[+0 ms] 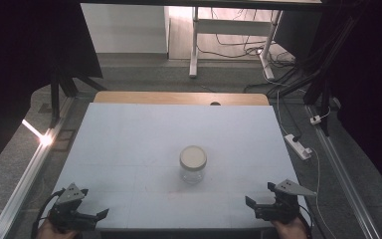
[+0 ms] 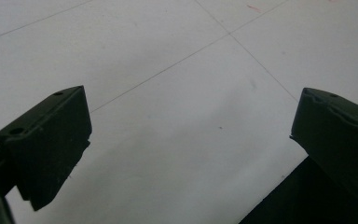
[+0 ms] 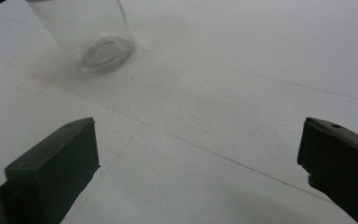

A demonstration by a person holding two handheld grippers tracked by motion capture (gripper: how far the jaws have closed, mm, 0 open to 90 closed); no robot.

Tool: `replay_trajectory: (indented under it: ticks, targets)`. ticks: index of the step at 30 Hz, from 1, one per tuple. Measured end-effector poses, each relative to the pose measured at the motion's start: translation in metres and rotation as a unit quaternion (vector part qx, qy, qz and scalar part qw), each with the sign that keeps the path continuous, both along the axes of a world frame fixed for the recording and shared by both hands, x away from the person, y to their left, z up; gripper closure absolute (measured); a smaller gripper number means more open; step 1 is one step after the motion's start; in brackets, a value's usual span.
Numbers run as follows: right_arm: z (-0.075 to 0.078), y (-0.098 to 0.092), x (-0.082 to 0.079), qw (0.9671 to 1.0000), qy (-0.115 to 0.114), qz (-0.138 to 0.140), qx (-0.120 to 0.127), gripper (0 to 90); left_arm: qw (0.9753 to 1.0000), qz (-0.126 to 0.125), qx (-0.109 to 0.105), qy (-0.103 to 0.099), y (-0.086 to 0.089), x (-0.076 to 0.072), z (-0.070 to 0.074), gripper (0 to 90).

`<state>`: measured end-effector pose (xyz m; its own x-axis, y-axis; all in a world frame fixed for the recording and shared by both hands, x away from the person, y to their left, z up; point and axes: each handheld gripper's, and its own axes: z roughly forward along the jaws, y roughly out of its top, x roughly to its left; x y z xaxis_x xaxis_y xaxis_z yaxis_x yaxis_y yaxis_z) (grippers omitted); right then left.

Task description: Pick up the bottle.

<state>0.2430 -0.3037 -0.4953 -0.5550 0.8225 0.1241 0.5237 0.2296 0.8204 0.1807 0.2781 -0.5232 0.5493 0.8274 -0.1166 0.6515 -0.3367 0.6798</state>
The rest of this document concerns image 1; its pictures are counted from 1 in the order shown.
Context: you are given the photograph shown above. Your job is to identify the black curtain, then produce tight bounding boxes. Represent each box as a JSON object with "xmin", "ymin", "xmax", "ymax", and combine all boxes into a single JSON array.
[
  {"xmin": 321, "ymin": 0, "xmax": 382, "ymax": 204},
  {"xmin": 0, "ymin": 0, "xmax": 104, "ymax": 180}
]

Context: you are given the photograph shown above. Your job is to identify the wooden table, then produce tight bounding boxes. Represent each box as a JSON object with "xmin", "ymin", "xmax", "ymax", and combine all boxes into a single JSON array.
[{"xmin": 93, "ymin": 91, "xmax": 271, "ymax": 107}]

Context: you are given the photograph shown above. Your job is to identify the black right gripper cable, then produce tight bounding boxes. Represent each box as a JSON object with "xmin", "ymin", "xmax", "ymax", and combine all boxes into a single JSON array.
[{"xmin": 296, "ymin": 203, "xmax": 314, "ymax": 239}]

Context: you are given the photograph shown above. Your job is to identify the person's left hand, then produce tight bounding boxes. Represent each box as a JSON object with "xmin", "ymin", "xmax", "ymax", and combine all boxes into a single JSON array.
[{"xmin": 36, "ymin": 218, "xmax": 81, "ymax": 239}]

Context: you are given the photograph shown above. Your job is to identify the black floor cables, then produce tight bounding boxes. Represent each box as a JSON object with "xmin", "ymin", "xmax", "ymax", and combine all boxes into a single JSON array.
[{"xmin": 197, "ymin": 8, "xmax": 296, "ymax": 69}]

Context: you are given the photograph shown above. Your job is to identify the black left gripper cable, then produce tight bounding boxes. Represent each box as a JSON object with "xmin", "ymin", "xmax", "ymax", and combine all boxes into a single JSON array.
[{"xmin": 30, "ymin": 188, "xmax": 65, "ymax": 239}]

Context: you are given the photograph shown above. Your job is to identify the white board table cover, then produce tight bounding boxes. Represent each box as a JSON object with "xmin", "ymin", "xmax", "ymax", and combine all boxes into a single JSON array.
[{"xmin": 38, "ymin": 102, "xmax": 314, "ymax": 231}]

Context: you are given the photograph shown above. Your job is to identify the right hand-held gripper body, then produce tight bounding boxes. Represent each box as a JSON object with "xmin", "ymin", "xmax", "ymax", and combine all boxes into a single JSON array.
[{"xmin": 254, "ymin": 178, "xmax": 317, "ymax": 225}]

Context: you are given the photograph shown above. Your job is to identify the white power strip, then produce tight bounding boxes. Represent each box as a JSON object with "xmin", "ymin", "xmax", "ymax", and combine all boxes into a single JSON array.
[{"xmin": 284, "ymin": 133, "xmax": 313, "ymax": 161}]

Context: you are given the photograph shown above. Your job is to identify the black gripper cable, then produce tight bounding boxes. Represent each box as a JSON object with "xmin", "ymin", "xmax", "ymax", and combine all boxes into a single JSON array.
[
  {"xmin": 30, "ymin": 188, "xmax": 65, "ymax": 239},
  {"xmin": 296, "ymin": 203, "xmax": 314, "ymax": 239}
]

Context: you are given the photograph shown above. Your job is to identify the thin white cable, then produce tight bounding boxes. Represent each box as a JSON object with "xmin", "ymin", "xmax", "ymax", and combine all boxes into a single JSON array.
[{"xmin": 276, "ymin": 89, "xmax": 338, "ymax": 239}]

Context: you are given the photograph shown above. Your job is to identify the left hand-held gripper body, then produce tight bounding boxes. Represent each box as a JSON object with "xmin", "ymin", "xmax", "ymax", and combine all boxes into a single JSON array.
[{"xmin": 49, "ymin": 182, "xmax": 97, "ymax": 233}]

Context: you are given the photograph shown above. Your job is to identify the aluminium floor rail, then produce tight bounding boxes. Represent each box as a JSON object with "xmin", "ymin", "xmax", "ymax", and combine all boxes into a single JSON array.
[
  {"xmin": 304, "ymin": 104, "xmax": 382, "ymax": 239},
  {"xmin": 0, "ymin": 96, "xmax": 77, "ymax": 239}
]

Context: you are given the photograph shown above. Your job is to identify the black metal stand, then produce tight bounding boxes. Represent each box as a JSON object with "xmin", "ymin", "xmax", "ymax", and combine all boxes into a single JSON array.
[
  {"xmin": 48, "ymin": 63, "xmax": 109, "ymax": 129},
  {"xmin": 268, "ymin": 0, "xmax": 370, "ymax": 137}
]

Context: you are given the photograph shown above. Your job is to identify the beige round jar lid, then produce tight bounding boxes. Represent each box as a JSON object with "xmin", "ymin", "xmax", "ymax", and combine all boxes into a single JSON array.
[{"xmin": 179, "ymin": 144, "xmax": 208, "ymax": 172}]

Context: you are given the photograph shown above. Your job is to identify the white desk frame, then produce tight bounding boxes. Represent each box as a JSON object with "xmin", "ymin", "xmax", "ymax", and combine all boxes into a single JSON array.
[{"xmin": 188, "ymin": 6, "xmax": 284, "ymax": 81}]

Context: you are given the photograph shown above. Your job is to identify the clear glass jar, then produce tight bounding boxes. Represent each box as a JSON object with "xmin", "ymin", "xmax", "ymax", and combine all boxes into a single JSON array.
[{"xmin": 179, "ymin": 144, "xmax": 208, "ymax": 184}]

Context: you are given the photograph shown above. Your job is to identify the person's right hand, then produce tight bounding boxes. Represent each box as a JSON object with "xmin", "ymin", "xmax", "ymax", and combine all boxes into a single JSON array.
[{"xmin": 272, "ymin": 217, "xmax": 309, "ymax": 239}]

